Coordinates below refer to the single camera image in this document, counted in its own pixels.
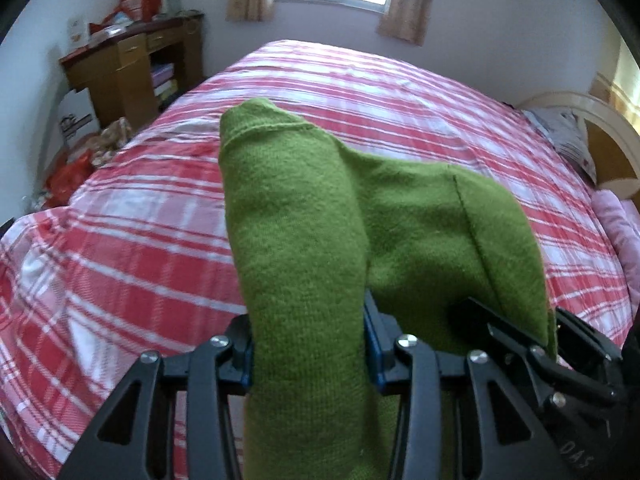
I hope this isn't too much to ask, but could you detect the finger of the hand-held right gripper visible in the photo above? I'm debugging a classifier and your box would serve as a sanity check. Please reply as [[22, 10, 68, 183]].
[[451, 297, 622, 409], [554, 306, 627, 392]]

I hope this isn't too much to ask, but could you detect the brown patterned bag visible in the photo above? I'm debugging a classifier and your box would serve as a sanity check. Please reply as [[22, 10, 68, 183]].
[[82, 117, 133, 166]]

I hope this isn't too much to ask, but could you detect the white cardboard box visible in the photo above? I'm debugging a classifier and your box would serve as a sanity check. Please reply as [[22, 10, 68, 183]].
[[56, 91, 98, 148]]

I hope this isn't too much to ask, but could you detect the brown wooden desk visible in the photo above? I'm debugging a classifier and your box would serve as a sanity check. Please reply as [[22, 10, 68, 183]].
[[59, 12, 206, 131]]

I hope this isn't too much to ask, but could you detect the grey patterned pillow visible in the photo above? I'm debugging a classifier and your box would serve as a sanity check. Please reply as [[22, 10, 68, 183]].
[[522, 109, 598, 183]]

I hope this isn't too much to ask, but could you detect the cream wooden headboard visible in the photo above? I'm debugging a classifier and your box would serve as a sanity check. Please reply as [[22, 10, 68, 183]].
[[517, 91, 640, 196]]

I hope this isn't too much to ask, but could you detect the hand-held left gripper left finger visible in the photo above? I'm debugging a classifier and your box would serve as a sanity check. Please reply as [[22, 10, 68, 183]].
[[59, 312, 256, 480]]

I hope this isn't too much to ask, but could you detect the bed with red plaid sheet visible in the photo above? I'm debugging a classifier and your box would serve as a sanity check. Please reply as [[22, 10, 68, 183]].
[[0, 39, 626, 480]]

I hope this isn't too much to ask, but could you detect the wide beige curtain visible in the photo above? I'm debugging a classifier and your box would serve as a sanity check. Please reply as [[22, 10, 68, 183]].
[[376, 0, 435, 47]]

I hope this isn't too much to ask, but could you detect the pink blanket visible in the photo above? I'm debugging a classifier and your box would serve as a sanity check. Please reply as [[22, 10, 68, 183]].
[[591, 189, 640, 306]]

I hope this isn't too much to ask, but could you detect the green striped knit sweater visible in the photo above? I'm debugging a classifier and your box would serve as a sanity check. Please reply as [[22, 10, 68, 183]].
[[218, 98, 558, 480]]

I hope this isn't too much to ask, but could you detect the red plastic bag on desk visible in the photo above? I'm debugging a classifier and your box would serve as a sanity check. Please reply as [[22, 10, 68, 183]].
[[102, 0, 161, 26]]

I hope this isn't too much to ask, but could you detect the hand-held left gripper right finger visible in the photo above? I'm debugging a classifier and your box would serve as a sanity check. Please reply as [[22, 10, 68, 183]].
[[362, 290, 563, 480]]

